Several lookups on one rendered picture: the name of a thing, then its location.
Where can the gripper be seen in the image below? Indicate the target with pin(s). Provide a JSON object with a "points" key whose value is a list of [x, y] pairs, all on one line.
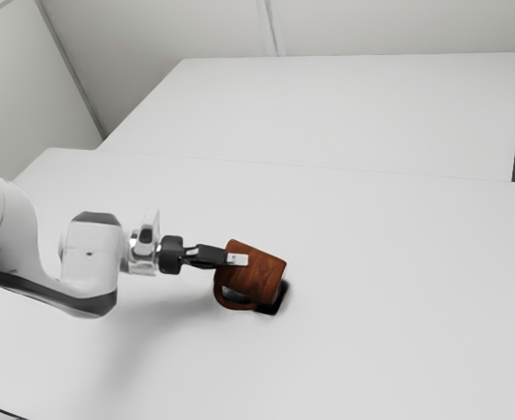
{"points": [[171, 255]]}

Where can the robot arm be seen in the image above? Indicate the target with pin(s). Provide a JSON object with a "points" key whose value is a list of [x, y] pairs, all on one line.
{"points": [[25, 245]]}

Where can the brown wooden mug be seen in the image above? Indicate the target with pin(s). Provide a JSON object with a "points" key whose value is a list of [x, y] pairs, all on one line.
{"points": [[255, 277]]}

